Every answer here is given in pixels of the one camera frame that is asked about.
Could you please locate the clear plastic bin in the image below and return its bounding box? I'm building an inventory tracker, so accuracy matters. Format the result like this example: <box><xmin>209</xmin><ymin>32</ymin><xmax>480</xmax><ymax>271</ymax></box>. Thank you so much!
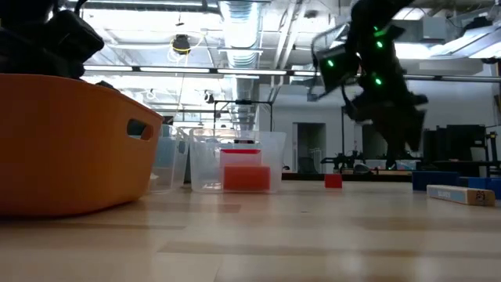
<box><xmin>189</xmin><ymin>130</ymin><xmax>288</xmax><ymax>194</ymax></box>
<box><xmin>148</xmin><ymin>124</ymin><xmax>190</xmax><ymax>195</ymax></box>

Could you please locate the orange plastic bin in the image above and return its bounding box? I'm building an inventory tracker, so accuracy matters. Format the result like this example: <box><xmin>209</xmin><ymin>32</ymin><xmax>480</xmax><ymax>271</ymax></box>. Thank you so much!
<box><xmin>0</xmin><ymin>73</ymin><xmax>164</xmax><ymax>219</ymax></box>

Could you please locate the blue toy brick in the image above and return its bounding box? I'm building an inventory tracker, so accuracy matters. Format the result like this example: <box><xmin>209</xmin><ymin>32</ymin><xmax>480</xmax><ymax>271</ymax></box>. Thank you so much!
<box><xmin>467</xmin><ymin>176</ymin><xmax>501</xmax><ymax>200</ymax></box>
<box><xmin>411</xmin><ymin>170</ymin><xmax>460</xmax><ymax>193</ymax></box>

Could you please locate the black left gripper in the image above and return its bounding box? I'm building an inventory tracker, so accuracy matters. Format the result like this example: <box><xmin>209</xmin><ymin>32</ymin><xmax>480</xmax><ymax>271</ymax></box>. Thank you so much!
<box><xmin>0</xmin><ymin>9</ymin><xmax>121</xmax><ymax>92</ymax></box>

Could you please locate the black office chair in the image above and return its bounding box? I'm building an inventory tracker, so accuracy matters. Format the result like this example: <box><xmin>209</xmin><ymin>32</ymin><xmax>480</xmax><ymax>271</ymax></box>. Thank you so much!
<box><xmin>297</xmin><ymin>156</ymin><xmax>319</xmax><ymax>175</ymax></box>

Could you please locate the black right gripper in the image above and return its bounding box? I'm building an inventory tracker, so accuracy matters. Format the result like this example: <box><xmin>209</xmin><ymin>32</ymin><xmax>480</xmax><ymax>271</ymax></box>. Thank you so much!
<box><xmin>346</xmin><ymin>92</ymin><xmax>428</xmax><ymax>169</ymax></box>

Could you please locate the orange toy brick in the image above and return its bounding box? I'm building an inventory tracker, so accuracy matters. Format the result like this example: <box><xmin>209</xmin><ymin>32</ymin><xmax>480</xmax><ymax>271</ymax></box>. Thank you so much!
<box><xmin>219</xmin><ymin>148</ymin><xmax>263</xmax><ymax>167</ymax></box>
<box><xmin>222</xmin><ymin>164</ymin><xmax>272</xmax><ymax>193</ymax></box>

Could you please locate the black frame stand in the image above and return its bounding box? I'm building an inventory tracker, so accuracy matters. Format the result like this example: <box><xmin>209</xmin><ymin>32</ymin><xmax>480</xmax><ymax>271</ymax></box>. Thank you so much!
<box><xmin>213</xmin><ymin>99</ymin><xmax>274</xmax><ymax>132</ymax></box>

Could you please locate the black metal table frame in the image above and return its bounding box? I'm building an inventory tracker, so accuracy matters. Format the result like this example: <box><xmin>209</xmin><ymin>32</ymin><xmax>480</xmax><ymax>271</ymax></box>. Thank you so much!
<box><xmin>281</xmin><ymin>172</ymin><xmax>414</xmax><ymax>183</ymax></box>

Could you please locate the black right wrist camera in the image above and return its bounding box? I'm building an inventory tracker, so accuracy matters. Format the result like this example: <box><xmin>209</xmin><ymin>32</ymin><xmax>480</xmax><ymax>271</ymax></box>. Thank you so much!
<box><xmin>312</xmin><ymin>43</ymin><xmax>359</xmax><ymax>95</ymax></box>

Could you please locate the grey horizontal overhead beam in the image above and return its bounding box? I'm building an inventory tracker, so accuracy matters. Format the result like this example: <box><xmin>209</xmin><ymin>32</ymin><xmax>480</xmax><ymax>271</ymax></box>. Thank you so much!
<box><xmin>0</xmin><ymin>61</ymin><xmax>501</xmax><ymax>84</ymax></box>

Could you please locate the black shelving unit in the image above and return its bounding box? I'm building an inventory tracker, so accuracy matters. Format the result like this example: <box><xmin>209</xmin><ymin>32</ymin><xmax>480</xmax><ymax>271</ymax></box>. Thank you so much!
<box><xmin>421</xmin><ymin>124</ymin><xmax>489</xmax><ymax>177</ymax></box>

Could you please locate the black overhead camera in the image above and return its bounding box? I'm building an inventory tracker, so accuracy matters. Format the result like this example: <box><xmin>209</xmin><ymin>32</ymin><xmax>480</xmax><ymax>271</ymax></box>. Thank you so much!
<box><xmin>171</xmin><ymin>33</ymin><xmax>193</xmax><ymax>56</ymax></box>

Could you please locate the small red wooden block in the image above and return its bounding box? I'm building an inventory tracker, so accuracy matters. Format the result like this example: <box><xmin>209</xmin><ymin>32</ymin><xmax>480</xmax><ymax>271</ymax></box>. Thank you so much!
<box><xmin>324</xmin><ymin>173</ymin><xmax>344</xmax><ymax>190</ymax></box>

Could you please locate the printed wooden block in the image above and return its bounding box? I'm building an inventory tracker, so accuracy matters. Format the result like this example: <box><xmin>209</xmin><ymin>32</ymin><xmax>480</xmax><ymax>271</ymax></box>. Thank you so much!
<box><xmin>426</xmin><ymin>184</ymin><xmax>496</xmax><ymax>207</ymax></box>

